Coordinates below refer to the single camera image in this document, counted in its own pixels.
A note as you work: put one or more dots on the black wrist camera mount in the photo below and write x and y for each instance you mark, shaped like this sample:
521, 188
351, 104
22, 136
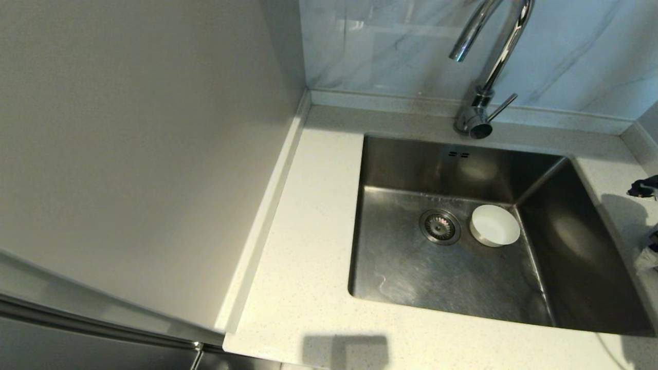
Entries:
647, 189

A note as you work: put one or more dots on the stainless steel sink basin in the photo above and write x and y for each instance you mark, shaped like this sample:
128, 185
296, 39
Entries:
390, 267

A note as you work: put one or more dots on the tall grey cabinet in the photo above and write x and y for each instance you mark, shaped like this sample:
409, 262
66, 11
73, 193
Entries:
128, 128

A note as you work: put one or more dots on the white plastic bowl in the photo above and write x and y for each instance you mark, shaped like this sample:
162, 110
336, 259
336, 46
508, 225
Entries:
494, 226

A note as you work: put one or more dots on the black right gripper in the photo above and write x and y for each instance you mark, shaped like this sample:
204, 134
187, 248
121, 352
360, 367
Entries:
654, 240

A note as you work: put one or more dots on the chrome gooseneck faucet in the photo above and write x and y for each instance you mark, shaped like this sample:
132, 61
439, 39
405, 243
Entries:
473, 121

